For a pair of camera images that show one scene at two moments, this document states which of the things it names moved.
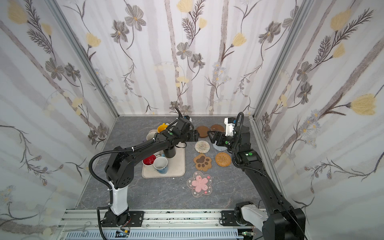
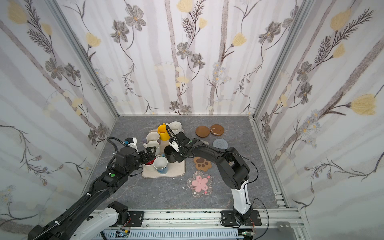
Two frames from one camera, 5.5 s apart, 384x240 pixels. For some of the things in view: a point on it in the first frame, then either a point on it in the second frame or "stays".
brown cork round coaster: [203, 130] stays
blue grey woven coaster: [219, 148] stays
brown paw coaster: [202, 162] stays
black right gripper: [222, 140] -> [181, 148]
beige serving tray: [176, 167] stays
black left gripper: [190, 135] -> [146, 156]
